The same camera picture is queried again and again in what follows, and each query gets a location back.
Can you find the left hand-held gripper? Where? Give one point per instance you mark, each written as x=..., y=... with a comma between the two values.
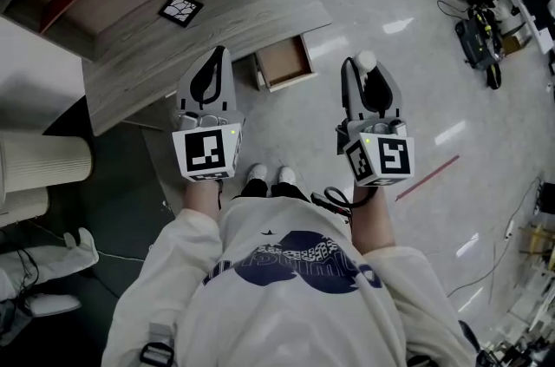
x=204, y=150

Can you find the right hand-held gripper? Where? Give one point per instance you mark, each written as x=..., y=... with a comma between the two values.
x=392, y=157

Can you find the small white object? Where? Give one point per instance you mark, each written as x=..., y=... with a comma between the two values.
x=365, y=59

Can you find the brown wooden drawer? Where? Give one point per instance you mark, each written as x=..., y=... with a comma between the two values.
x=284, y=61

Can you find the person's right forearm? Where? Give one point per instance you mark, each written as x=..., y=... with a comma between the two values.
x=370, y=222

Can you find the person's left forearm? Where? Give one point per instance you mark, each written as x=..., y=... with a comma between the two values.
x=201, y=200

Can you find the grey wooden desk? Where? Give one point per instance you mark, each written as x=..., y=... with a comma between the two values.
x=152, y=61

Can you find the black framed patterned tile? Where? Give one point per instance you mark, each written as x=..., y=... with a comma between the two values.
x=180, y=10

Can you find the person's left white shoe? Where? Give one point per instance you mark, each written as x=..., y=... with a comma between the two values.
x=258, y=172

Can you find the person's white shoe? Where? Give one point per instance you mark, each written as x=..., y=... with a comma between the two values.
x=287, y=175
x=258, y=172

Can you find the red floor tape strip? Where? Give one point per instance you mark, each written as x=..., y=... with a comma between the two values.
x=427, y=178

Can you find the person's black trousers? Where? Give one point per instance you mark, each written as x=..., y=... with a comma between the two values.
x=256, y=187

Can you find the black yellow floor machine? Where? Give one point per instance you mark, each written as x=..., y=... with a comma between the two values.
x=474, y=40

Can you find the person's right white shoe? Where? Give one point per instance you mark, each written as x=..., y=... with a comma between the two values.
x=287, y=175

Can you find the small cardboard box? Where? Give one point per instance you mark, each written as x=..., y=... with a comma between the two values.
x=513, y=43

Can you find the large cream ribbed cylinder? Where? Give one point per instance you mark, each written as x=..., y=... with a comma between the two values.
x=43, y=159

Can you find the small cream ribbed cylinder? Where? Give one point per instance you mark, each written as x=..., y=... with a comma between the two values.
x=21, y=207

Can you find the person's white printed shirt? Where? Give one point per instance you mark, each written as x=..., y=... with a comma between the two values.
x=282, y=313

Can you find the white rounded plastic shell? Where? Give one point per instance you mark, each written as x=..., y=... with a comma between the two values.
x=52, y=304

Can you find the wooden frame rack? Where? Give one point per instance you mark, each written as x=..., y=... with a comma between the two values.
x=539, y=261

